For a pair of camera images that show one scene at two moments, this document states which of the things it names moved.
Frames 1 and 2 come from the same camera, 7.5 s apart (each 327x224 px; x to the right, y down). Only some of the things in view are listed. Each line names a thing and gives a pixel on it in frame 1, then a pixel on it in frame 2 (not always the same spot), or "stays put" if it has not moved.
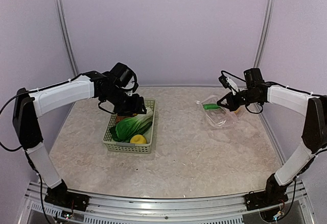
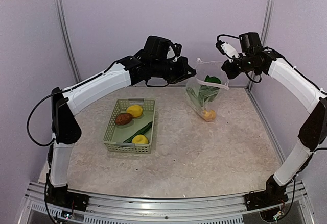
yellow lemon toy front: x=138 y=139 stays put
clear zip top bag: x=219 y=117 → x=205 y=90
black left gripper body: x=122 y=103 → x=172 y=73
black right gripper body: x=250 y=99 → x=247 y=64
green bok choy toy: x=126 y=128 → x=205 y=94
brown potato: x=119 y=118 stays put
